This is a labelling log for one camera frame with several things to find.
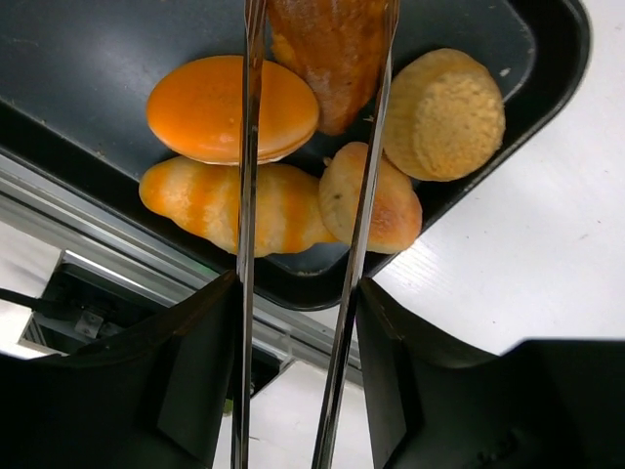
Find aluminium rail front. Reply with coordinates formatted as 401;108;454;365
1;157;338;369

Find silver metal tongs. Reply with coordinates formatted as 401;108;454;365
230;1;399;468

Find black baking tray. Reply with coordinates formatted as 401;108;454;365
0;0;592;312

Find round yellow bun lower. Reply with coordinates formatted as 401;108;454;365
318;142;422;254

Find striped long bread loaf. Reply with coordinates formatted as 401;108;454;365
139;156;337;258

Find brown croissant roll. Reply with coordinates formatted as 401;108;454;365
267;0;386;136

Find cream sandwich bun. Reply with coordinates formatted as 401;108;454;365
146;55;320;165

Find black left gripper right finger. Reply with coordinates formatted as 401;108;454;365
356;279;624;468

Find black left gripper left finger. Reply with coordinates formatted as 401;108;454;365
1;272;239;468

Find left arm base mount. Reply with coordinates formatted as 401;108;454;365
1;261;165;354

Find round yellow bun upper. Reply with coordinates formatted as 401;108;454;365
383;48;506;182

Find round yellow bun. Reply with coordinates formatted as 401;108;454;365
383;48;506;182
318;142;422;254

